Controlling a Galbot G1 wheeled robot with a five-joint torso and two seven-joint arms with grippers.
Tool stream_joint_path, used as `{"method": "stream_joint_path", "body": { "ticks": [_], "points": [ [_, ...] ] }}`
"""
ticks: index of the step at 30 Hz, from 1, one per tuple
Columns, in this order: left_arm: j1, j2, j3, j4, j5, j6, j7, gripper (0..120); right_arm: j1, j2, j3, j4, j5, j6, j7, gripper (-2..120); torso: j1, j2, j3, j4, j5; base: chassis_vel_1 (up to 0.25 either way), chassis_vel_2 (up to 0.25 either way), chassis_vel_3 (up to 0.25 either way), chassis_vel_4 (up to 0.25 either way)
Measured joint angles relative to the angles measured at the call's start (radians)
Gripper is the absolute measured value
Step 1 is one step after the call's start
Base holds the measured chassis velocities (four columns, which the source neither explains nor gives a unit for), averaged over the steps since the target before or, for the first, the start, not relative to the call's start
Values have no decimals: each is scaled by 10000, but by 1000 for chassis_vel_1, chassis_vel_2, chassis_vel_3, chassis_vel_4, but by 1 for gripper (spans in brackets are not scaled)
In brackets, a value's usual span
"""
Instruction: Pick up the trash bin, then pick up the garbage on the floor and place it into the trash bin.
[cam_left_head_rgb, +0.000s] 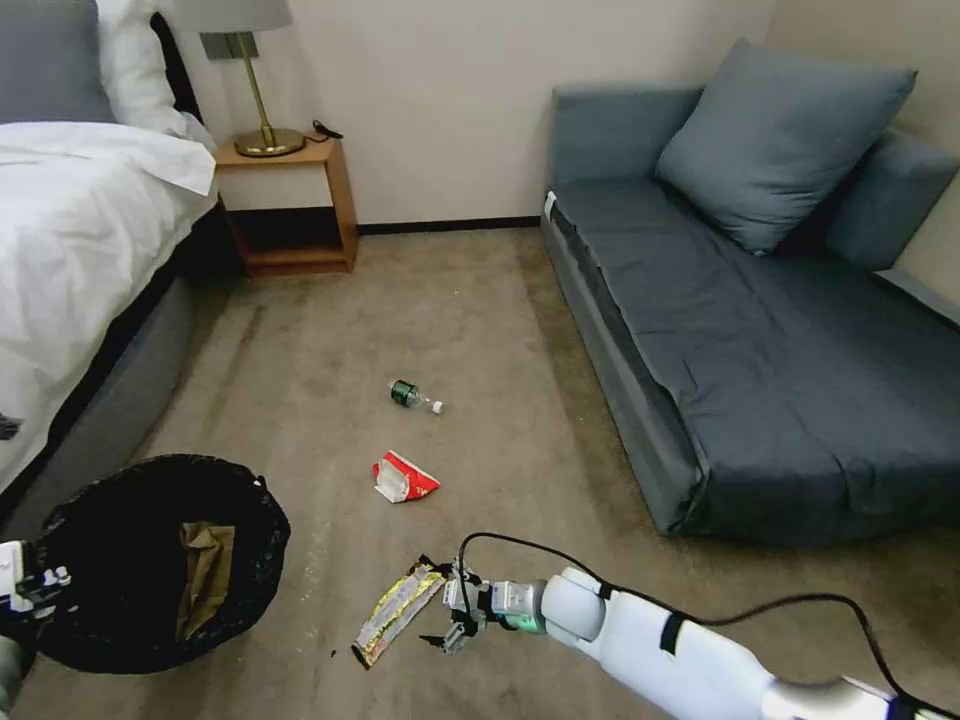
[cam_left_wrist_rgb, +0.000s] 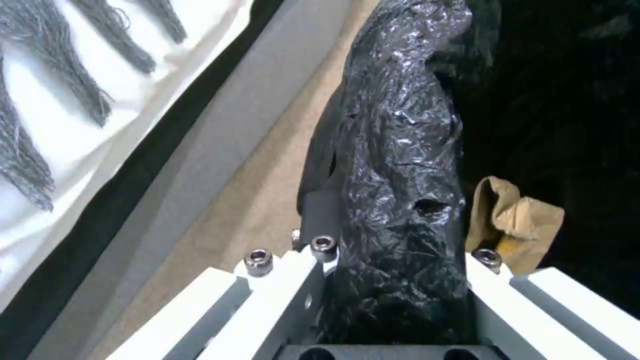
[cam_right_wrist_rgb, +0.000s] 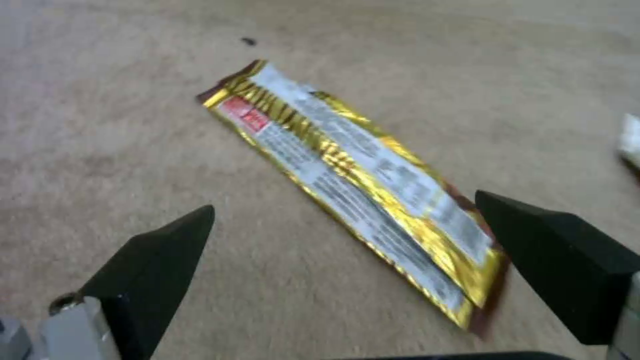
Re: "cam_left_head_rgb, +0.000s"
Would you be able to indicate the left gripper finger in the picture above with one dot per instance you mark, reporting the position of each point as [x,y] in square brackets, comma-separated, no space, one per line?
[57,577]

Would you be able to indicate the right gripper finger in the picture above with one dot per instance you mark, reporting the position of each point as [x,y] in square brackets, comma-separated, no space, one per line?
[450,568]
[453,637]

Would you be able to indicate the black lined trash bin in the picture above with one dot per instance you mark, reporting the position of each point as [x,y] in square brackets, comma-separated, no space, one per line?
[150,562]

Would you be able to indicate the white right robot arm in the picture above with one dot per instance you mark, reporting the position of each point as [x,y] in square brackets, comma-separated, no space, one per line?
[652,637]

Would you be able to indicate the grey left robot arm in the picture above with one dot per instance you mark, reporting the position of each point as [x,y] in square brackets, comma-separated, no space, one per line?
[10,660]

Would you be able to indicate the yellow silver snack wrapper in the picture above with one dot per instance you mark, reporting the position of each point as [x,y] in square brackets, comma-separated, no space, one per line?
[397,607]

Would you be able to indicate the red white paper carton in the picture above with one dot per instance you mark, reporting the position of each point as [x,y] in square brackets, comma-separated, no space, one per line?
[409,481]

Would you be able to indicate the brown crumpled paper bag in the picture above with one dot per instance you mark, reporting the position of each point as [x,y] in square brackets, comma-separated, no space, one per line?
[202,574]

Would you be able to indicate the crushed green plastic bottle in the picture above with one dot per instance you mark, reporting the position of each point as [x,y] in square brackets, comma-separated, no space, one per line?
[406,393]

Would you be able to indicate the grey upholstered bed base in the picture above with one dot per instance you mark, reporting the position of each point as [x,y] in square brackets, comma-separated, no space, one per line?
[120,390]

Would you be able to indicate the white bed duvet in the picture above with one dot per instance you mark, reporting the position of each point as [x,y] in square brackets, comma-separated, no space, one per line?
[82,240]

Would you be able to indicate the blue grey sofa bed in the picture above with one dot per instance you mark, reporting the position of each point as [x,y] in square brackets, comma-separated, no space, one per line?
[750,337]

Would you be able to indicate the wooden nightstand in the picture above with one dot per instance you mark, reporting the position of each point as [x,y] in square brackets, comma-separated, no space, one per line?
[300,214]

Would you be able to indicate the grey bed pillow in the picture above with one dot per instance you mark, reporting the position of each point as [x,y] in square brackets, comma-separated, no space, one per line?
[49,60]

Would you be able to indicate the brass table lamp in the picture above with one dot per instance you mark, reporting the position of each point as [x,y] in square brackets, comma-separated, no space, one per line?
[259,90]

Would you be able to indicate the white bed pillow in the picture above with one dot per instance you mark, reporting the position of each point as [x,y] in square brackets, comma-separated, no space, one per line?
[142,67]

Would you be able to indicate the black headboard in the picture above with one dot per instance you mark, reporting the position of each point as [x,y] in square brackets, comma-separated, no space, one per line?
[178,67]

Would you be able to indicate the large square blue cushion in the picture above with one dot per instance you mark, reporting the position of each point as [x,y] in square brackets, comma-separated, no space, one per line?
[780,142]

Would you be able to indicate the blue bolster cushion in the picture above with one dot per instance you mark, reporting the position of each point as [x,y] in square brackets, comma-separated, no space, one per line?
[889,202]

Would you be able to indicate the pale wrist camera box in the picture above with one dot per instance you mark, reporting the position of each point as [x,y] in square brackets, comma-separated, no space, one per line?
[450,592]

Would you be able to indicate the grey wall switch plate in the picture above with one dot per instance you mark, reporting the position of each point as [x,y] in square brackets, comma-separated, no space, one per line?
[229,46]

